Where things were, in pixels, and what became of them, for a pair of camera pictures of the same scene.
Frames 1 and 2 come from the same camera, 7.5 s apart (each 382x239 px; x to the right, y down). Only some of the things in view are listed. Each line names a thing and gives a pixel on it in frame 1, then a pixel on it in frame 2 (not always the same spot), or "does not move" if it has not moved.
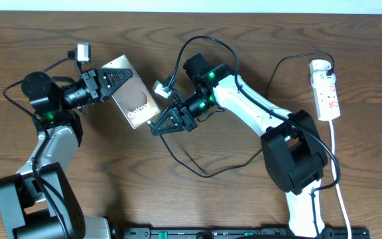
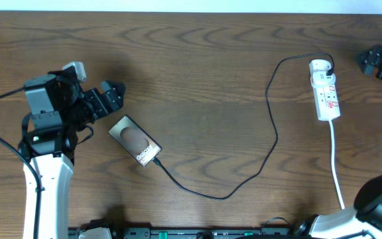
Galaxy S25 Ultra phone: x=133 y=97 -> x=135 y=141
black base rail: x=240 y=233 does not move
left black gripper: x=91 y=85 -> x=101 y=100
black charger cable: x=254 y=157 -> x=329 y=72
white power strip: x=323 y=89 does not move
